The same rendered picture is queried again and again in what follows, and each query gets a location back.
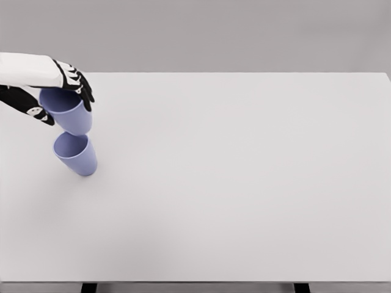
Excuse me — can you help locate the lavender blue plastic cup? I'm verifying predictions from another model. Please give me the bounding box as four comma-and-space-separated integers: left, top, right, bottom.
53, 131, 98, 178
38, 88, 93, 137

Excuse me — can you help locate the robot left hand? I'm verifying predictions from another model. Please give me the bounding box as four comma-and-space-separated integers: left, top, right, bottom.
0, 52, 95, 126

